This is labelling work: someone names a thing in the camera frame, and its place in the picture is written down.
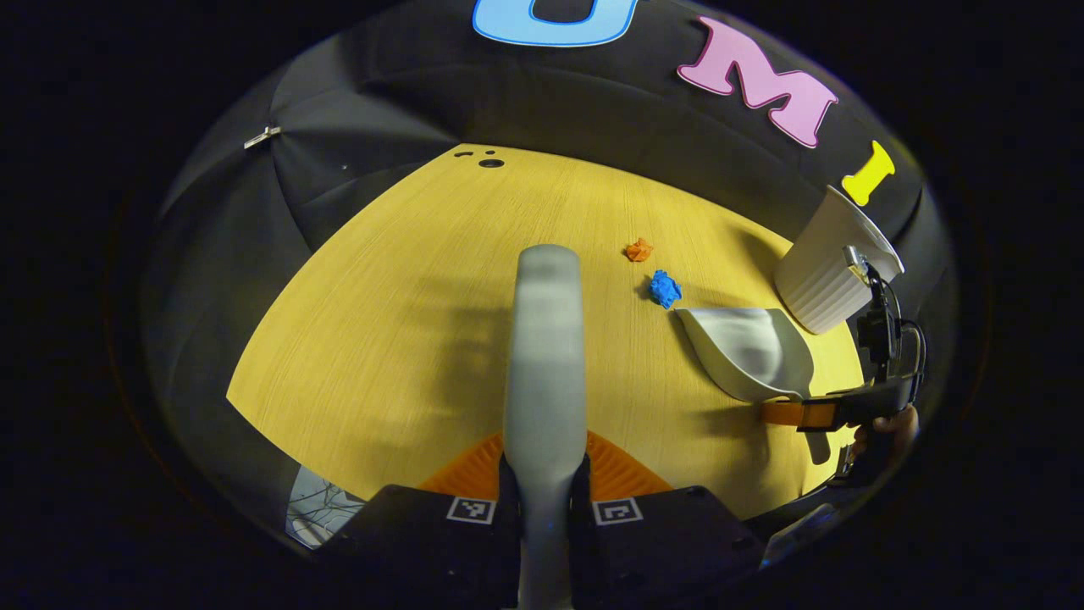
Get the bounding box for small white broom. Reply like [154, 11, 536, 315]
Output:
[503, 244, 589, 610]

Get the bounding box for white dustpan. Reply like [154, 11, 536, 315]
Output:
[675, 307, 832, 465]

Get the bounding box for white ribbed garbage bin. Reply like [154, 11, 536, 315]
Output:
[774, 185, 905, 336]

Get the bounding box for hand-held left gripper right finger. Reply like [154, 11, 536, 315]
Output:
[569, 430, 767, 610]

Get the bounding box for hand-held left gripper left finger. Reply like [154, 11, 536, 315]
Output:
[318, 432, 519, 610]

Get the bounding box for blue paper scrap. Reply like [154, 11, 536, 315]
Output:
[649, 269, 683, 309]

